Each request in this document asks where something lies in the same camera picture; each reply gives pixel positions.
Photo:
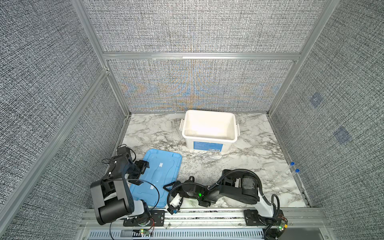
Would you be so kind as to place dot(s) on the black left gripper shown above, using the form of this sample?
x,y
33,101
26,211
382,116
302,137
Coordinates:
x,y
142,164

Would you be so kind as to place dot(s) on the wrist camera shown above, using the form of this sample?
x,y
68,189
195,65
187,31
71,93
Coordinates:
x,y
127,152
175,204

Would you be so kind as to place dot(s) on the white plastic storage bin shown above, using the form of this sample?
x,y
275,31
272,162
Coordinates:
x,y
209,131

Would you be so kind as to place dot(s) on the blue capped test tube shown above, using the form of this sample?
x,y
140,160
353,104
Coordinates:
x,y
290,176
284,170

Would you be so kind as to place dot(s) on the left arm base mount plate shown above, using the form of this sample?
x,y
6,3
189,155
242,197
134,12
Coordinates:
x,y
154,218

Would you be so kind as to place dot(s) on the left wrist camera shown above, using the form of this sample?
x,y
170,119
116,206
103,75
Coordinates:
x,y
127,152

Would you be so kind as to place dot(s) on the blue plastic bin lid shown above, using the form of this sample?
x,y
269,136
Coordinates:
x,y
163,170

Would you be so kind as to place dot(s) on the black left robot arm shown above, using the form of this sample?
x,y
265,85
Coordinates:
x,y
112,198

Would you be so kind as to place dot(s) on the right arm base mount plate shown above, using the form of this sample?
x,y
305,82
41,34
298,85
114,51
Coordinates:
x,y
252,218

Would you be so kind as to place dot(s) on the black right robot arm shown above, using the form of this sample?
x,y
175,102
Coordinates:
x,y
241,185

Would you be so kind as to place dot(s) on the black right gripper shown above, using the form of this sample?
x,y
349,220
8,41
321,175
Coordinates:
x,y
173,184

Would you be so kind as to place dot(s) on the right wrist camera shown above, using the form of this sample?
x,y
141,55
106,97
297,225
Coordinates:
x,y
175,204

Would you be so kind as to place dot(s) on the aluminium mounting rail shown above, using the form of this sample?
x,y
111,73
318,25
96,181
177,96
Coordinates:
x,y
210,224

